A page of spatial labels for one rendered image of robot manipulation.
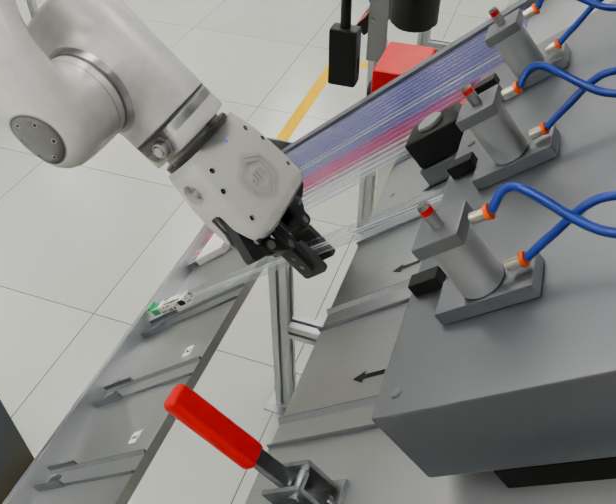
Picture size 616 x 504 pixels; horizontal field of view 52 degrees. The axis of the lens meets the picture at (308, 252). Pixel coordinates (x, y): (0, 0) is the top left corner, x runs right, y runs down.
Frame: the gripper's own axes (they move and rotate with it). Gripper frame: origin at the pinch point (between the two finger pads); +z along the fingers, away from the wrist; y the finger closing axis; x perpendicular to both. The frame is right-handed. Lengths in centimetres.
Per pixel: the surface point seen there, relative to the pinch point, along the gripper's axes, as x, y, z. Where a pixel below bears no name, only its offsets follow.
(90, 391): 29.7, -13.4, -2.7
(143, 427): 13.8, -18.8, -0.2
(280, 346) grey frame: 67, 34, 35
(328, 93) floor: 121, 181, 28
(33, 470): 28.9, -24.0, -2.9
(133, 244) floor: 133, 69, 5
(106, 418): 24.5, -16.6, -0.7
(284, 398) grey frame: 79, 31, 49
